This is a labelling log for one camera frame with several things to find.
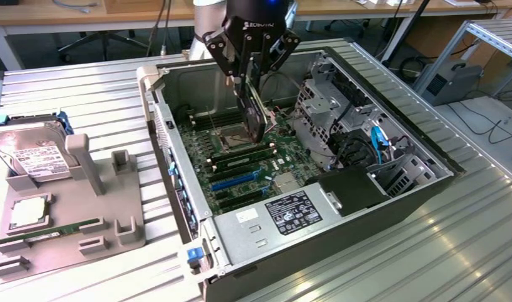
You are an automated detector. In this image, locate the thin black wire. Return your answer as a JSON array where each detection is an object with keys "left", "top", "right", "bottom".
[{"left": 446, "top": 102, "right": 512, "bottom": 148}]

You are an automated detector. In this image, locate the perforated metal disk bay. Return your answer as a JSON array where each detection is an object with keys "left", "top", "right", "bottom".
[{"left": 366, "top": 154, "right": 436, "bottom": 198}]

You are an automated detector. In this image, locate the black office chair base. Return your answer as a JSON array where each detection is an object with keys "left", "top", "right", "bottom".
[{"left": 56, "top": 30, "right": 152, "bottom": 63}]

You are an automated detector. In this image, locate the green RAM stick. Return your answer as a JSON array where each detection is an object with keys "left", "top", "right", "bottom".
[{"left": 0, "top": 220, "right": 92, "bottom": 246}]

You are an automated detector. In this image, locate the thin cable with metal plug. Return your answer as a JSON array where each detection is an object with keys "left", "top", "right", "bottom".
[{"left": 148, "top": 0, "right": 174, "bottom": 57}]

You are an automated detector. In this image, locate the hard disk with blue rails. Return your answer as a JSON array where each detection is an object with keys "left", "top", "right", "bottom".
[{"left": 0, "top": 108, "right": 75, "bottom": 183}]

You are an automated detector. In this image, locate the green motherboard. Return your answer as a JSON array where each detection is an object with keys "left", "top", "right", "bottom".
[{"left": 174, "top": 105, "right": 324, "bottom": 215}]

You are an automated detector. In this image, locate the black plastic air shroud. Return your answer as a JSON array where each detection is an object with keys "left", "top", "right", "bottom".
[{"left": 305, "top": 165, "right": 392, "bottom": 218}]

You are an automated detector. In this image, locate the metal socket cover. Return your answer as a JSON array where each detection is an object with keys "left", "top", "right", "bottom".
[{"left": 263, "top": 108, "right": 282, "bottom": 133}]

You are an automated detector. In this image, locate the black looped wire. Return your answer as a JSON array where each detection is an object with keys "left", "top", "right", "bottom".
[{"left": 259, "top": 71, "right": 302, "bottom": 109}]

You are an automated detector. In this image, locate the silver CPU chip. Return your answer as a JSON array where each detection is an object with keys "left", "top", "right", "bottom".
[{"left": 8, "top": 198, "right": 48, "bottom": 229}]

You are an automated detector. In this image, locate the silver chipset heatsink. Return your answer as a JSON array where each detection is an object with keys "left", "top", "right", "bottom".
[{"left": 273, "top": 174, "right": 302, "bottom": 193}]

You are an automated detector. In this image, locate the graphics card with metal bracket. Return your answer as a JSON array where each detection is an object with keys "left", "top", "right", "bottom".
[{"left": 233, "top": 52, "right": 274, "bottom": 145}]

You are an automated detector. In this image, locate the thin metal locking lever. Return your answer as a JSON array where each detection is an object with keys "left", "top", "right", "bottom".
[{"left": 203, "top": 104, "right": 219, "bottom": 133}]

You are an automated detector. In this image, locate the light blue network cable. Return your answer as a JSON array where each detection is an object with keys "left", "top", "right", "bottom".
[{"left": 51, "top": 0, "right": 100, "bottom": 14}]

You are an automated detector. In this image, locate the black slanted pole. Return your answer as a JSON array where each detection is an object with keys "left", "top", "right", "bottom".
[{"left": 380, "top": 0, "right": 432, "bottom": 64}]

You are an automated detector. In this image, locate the black RAM slot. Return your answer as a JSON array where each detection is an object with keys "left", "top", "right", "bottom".
[
  {"left": 209, "top": 147, "right": 278, "bottom": 167},
  {"left": 190, "top": 109, "right": 239, "bottom": 124},
  {"left": 207, "top": 143, "right": 275, "bottom": 163},
  {"left": 191, "top": 115, "right": 242, "bottom": 131}
]

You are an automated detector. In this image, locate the blue SATA wire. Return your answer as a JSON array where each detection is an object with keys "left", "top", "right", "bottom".
[{"left": 369, "top": 125, "right": 392, "bottom": 165}]

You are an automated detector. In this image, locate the aluminium profile frame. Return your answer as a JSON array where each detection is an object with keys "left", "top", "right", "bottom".
[{"left": 413, "top": 18, "right": 512, "bottom": 97}]

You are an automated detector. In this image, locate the grey printed parts rack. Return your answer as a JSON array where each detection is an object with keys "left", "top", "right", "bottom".
[{"left": 0, "top": 133, "right": 148, "bottom": 286}]

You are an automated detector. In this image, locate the coiled black cable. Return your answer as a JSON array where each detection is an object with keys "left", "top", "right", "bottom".
[{"left": 400, "top": 55, "right": 426, "bottom": 79}]

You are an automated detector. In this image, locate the black power wire bundle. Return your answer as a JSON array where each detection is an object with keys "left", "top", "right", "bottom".
[{"left": 325, "top": 121, "right": 381, "bottom": 173}]

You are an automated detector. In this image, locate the RAM stick with white label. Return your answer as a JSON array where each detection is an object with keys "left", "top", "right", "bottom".
[{"left": 211, "top": 150, "right": 278, "bottom": 173}]

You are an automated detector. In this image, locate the silver metal disk bay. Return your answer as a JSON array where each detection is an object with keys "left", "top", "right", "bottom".
[{"left": 295, "top": 77, "right": 381, "bottom": 133}]

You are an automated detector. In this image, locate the long black expansion slot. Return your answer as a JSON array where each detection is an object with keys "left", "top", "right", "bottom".
[
  {"left": 207, "top": 165, "right": 257, "bottom": 184},
  {"left": 219, "top": 196, "right": 265, "bottom": 212},
  {"left": 217, "top": 188, "right": 263, "bottom": 204}
]

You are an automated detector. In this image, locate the grey box with handle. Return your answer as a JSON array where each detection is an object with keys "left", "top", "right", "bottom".
[{"left": 422, "top": 62, "right": 484, "bottom": 107}]

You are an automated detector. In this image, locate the CPU socket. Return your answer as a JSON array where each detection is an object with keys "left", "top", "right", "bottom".
[{"left": 217, "top": 126, "right": 257, "bottom": 152}]

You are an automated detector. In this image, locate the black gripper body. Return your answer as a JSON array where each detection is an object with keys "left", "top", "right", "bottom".
[{"left": 221, "top": 0, "right": 293, "bottom": 58}]

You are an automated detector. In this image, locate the blue case latch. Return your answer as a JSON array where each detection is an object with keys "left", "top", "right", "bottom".
[{"left": 186, "top": 247, "right": 205, "bottom": 264}]

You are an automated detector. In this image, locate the silver power supply unit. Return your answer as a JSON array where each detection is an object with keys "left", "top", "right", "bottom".
[{"left": 205, "top": 183, "right": 345, "bottom": 269}]

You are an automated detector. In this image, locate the wooden desk with white frame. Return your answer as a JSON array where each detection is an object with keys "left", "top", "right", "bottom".
[
  {"left": 295, "top": 0, "right": 512, "bottom": 62},
  {"left": 0, "top": 0, "right": 198, "bottom": 72}
]

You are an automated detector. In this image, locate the open black PC case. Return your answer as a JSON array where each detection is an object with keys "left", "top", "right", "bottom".
[{"left": 136, "top": 45, "right": 468, "bottom": 302}]

